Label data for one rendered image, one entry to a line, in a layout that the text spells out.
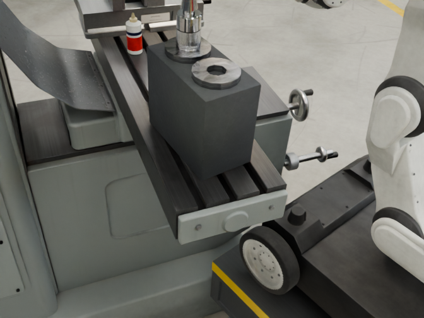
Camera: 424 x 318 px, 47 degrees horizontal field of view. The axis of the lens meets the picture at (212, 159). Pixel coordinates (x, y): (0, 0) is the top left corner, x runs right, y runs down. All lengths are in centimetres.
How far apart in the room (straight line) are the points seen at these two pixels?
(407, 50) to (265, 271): 72
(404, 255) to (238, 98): 65
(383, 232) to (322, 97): 183
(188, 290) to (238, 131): 92
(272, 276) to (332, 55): 232
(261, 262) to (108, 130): 58
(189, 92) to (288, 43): 274
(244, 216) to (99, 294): 88
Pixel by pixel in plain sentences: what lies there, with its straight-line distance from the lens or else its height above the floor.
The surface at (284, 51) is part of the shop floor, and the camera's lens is 348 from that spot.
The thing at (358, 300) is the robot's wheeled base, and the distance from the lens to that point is 132.
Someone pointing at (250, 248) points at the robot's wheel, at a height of 49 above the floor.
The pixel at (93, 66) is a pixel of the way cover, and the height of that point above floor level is 89.
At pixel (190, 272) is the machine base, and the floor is 20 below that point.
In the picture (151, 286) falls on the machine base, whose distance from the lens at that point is 172.
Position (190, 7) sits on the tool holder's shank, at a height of 125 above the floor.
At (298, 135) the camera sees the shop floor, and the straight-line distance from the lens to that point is 269.
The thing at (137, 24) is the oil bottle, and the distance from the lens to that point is 130.
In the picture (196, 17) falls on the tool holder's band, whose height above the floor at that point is 123.
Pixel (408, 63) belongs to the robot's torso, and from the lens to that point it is 114.
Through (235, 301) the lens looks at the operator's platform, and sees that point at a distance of 157.
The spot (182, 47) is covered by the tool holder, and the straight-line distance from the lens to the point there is 94.
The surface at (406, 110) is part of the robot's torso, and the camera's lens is 112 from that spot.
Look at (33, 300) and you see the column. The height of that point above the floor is 28.
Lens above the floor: 162
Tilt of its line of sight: 41 degrees down
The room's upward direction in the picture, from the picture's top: 4 degrees clockwise
